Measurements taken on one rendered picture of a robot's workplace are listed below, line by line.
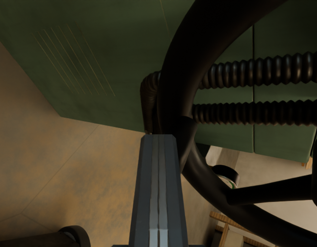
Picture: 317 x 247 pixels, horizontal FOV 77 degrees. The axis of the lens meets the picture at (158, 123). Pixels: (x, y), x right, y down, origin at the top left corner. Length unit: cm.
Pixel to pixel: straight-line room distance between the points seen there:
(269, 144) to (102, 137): 79
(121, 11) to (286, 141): 36
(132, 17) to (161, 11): 6
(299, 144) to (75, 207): 91
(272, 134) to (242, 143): 6
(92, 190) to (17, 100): 53
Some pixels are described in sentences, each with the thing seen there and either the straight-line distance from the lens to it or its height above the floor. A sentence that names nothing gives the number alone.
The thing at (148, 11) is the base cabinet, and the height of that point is 57.
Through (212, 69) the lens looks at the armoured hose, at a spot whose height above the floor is 70.
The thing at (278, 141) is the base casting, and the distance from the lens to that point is 41.
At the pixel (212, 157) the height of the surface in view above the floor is 62.
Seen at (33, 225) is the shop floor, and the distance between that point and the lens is 98.
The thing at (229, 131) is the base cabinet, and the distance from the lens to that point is 42.
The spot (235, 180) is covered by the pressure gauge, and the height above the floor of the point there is 69.
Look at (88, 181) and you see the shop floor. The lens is 104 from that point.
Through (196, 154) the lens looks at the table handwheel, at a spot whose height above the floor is 69.
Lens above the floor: 76
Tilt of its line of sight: 33 degrees down
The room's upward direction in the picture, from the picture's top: 99 degrees clockwise
